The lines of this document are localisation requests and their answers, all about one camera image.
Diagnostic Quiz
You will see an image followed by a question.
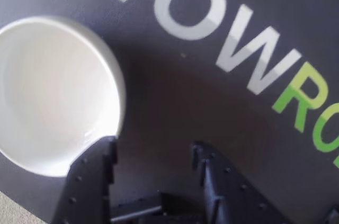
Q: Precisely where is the small white bowl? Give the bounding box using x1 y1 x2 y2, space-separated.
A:
0 16 127 178

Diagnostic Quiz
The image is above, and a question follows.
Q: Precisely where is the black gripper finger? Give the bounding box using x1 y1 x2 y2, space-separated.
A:
51 135 119 224
192 141 292 224

